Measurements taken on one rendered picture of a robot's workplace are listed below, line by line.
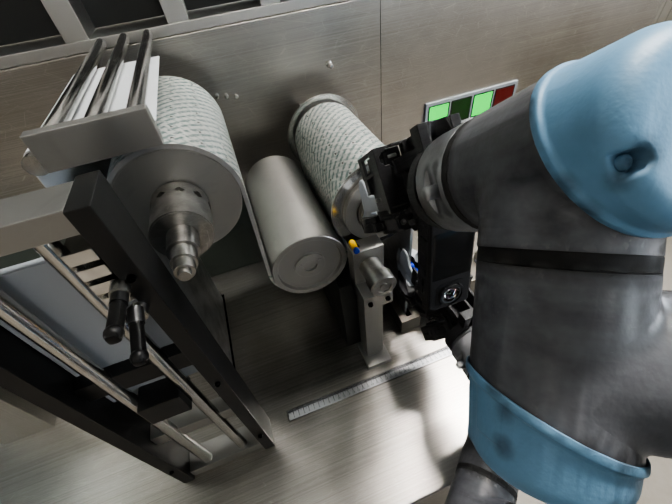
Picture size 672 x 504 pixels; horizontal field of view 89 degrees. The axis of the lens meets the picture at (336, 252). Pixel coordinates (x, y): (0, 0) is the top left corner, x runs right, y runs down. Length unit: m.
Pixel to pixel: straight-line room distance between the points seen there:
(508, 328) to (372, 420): 0.55
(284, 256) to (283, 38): 0.40
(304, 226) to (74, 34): 0.45
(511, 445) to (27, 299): 0.37
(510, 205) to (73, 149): 0.34
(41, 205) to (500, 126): 0.29
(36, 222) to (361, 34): 0.62
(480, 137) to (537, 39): 0.83
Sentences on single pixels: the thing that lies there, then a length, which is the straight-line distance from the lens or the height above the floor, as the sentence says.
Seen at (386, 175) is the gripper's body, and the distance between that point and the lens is 0.33.
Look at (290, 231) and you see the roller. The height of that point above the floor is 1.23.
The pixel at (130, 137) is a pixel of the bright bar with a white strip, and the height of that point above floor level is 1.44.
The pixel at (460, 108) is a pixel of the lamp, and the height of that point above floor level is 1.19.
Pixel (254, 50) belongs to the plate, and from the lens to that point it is 0.71.
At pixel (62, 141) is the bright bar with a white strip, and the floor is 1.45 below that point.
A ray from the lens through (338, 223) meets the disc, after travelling 0.50.
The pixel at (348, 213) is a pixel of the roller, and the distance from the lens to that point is 0.48.
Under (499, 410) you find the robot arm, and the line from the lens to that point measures 0.18.
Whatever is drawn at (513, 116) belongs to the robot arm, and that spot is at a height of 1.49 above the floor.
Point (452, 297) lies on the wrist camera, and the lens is 0.35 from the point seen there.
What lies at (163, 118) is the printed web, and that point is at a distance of 0.47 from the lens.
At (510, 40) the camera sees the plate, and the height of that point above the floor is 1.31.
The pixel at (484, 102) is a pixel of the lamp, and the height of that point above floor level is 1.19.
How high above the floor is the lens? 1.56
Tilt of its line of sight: 45 degrees down
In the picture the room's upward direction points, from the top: 8 degrees counter-clockwise
